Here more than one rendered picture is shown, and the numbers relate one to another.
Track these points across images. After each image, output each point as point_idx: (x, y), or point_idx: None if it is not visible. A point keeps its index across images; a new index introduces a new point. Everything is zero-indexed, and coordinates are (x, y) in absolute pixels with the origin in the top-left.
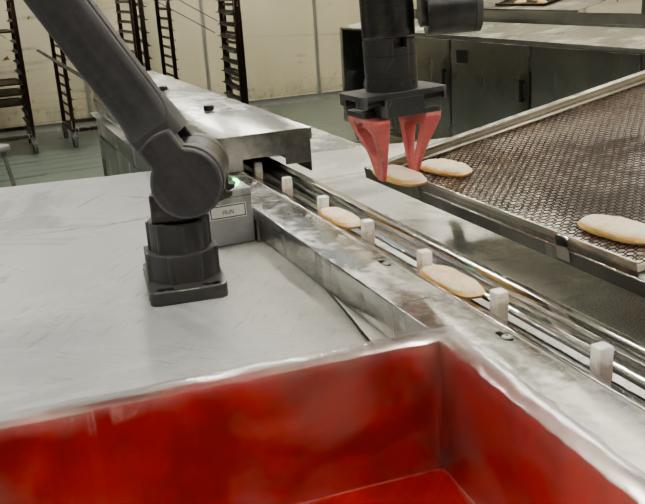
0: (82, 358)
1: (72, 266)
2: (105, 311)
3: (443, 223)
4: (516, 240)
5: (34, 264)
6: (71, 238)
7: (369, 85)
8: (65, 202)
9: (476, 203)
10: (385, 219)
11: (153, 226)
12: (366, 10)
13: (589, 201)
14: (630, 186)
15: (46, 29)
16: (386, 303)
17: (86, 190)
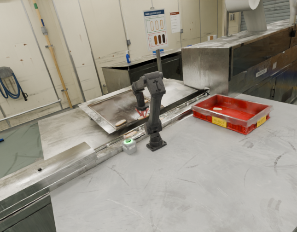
0: (187, 142)
1: (150, 163)
2: (170, 148)
3: (121, 131)
4: (148, 116)
5: (150, 170)
6: (130, 174)
7: (143, 105)
8: (91, 196)
9: None
10: (136, 128)
11: (159, 136)
12: (142, 95)
13: None
14: None
15: (160, 110)
16: (169, 120)
17: (75, 200)
